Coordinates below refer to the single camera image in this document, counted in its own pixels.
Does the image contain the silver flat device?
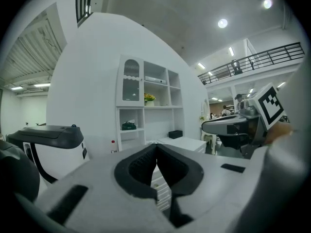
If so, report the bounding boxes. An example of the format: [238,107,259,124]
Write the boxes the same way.
[145,75,168,85]

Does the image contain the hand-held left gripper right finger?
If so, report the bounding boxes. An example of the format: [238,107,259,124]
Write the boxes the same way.
[156,143,251,229]

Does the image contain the yellow sunflowers in white pot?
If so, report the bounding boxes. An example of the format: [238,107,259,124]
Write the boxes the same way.
[144,93,156,107]

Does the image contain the black mezzanine railing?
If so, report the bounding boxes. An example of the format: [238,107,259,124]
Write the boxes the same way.
[198,42,306,85]

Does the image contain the white ornate table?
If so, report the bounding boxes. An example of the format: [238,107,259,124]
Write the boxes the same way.
[200,100,218,155]

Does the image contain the black box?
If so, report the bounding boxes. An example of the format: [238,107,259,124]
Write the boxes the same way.
[168,130,183,140]

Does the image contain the black barred railing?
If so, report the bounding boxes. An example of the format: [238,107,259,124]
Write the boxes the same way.
[75,0,94,25]

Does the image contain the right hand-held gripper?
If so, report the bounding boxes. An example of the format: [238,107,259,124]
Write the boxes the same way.
[201,83,285,159]

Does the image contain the white shelf cabinet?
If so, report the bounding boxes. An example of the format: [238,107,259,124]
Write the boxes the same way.
[116,54,184,152]

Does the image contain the white machine with black lid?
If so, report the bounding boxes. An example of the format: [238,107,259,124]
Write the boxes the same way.
[6,124,90,185]

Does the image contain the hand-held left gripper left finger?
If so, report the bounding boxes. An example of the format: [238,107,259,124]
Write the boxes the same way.
[35,143,176,230]

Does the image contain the green tissues pack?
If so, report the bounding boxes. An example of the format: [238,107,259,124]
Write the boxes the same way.
[121,119,138,131]

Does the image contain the person's right forearm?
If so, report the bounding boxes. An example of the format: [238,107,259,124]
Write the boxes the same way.
[264,121,294,145]

